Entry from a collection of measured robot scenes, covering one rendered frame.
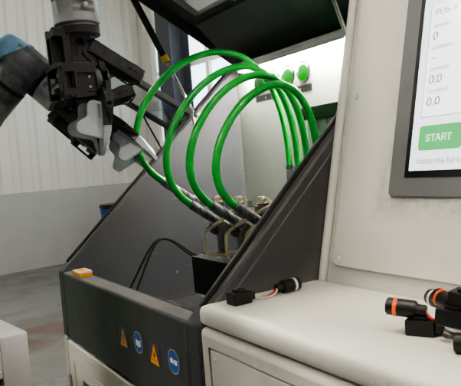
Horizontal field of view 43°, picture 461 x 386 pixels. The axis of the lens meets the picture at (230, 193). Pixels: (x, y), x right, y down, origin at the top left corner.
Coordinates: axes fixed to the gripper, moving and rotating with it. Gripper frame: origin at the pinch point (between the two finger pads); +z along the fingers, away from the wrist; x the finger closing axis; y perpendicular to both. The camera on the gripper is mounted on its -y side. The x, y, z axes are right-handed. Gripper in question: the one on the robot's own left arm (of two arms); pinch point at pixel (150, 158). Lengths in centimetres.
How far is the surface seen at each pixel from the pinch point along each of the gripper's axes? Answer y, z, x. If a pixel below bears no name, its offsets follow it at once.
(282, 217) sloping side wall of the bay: 3.0, 22.0, 28.6
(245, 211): 2.8, 18.3, 19.4
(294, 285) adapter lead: 11.3, 28.5, 32.0
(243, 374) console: 27, 27, 39
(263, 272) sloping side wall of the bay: 11.6, 24.6, 28.0
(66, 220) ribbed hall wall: -88, -45, -696
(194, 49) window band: -346, -63, -575
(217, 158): 0.0, 8.7, 22.2
